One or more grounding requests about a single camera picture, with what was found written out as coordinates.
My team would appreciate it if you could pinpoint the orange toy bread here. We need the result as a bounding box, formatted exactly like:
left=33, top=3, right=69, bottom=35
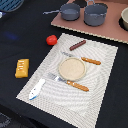
left=15, top=59, right=29, bottom=78

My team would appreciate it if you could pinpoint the wooden handled knife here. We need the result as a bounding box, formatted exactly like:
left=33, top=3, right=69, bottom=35
left=61, top=51, right=101, bottom=65

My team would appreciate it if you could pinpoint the brown toy sausage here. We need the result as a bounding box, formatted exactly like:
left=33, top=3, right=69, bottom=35
left=69, top=40, right=86, bottom=51

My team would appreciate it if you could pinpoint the beige bowl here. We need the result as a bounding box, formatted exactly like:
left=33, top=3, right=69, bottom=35
left=121, top=7, right=128, bottom=30

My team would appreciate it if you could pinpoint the wooden handled fork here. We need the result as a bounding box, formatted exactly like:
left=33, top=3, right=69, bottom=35
left=48, top=73, right=89, bottom=92

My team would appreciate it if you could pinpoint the woven beige placemat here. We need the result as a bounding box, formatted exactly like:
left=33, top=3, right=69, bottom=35
left=17, top=33, right=118, bottom=128

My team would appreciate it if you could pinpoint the large grey pot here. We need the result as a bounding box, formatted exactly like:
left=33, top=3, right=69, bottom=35
left=84, top=0, right=107, bottom=26

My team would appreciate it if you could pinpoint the small grey saucepan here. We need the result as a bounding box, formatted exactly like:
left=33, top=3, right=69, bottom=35
left=42, top=2, right=82, bottom=22

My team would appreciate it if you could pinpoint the round beige plate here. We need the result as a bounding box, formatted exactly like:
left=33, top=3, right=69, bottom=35
left=58, top=57, right=86, bottom=81

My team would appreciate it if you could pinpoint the red toy tomato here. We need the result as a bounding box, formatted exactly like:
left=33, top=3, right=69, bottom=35
left=46, top=35, right=57, bottom=45

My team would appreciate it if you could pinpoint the blue basket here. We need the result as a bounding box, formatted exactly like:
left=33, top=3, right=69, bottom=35
left=0, top=0, right=24, bottom=12

